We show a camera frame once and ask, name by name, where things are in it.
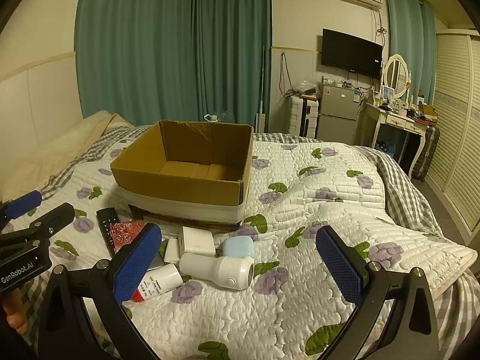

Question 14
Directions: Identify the black remote control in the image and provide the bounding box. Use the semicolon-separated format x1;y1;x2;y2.
96;207;118;259

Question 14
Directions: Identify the white suitcase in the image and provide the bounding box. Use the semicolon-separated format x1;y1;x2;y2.
289;95;320;138

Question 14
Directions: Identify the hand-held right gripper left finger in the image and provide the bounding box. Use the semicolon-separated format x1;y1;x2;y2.
37;223;163;360

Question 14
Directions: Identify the dark suitcase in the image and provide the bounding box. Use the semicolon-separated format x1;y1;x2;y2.
410;125;440;181

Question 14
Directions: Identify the white dressing table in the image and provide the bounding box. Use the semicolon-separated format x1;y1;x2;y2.
365;101;432;181

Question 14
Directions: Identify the air conditioner cable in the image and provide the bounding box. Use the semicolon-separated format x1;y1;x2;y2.
373;7;387;38

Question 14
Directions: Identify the white floral quilt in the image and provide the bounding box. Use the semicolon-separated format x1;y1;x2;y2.
22;131;477;360

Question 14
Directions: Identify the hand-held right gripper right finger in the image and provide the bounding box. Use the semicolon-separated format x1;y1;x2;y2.
316;226;440;360

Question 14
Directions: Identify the blue basket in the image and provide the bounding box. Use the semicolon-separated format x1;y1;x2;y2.
377;140;398;158

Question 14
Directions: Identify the oval white mirror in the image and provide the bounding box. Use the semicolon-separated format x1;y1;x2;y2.
382;54;411;100

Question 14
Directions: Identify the black wall cable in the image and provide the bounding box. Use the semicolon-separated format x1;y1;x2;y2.
279;52;297;100

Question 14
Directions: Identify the person's left hand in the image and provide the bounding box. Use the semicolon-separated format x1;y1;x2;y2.
4;294;30;335

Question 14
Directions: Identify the brown cardboard box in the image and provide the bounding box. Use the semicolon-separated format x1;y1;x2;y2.
110;120;255;231

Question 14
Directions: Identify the black wall television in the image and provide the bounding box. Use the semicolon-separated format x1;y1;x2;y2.
321;28;384;80

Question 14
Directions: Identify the narrow teal curtain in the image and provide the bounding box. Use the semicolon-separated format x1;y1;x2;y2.
386;0;437;106

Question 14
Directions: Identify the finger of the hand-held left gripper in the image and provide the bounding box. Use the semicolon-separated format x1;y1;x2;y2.
0;202;76;249
0;190;43;223

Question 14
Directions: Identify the white bottle with red cap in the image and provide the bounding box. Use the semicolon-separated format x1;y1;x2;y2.
132;263;184;304

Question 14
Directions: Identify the small white box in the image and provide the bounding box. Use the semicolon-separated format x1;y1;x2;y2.
164;237;183;264

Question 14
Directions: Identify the light blue earbuds case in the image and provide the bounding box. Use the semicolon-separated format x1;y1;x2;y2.
222;235;256;261

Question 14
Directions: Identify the white louvred wardrobe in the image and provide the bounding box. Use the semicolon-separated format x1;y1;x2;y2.
425;29;480;233

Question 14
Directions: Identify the white square charger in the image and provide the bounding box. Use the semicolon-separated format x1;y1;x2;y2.
182;226;216;257

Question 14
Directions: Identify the silver fridge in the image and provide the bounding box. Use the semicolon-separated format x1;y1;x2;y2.
316;82;362;146

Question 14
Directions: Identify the wide teal curtain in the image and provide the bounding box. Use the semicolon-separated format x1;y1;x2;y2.
74;0;272;134

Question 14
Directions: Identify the beige blanket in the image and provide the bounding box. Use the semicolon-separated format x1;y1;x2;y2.
0;110;136;201

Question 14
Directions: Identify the red floral packet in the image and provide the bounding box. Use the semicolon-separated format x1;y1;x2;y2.
109;220;148;254

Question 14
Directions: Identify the white lint remover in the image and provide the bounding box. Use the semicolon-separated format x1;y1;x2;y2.
179;252;255;290

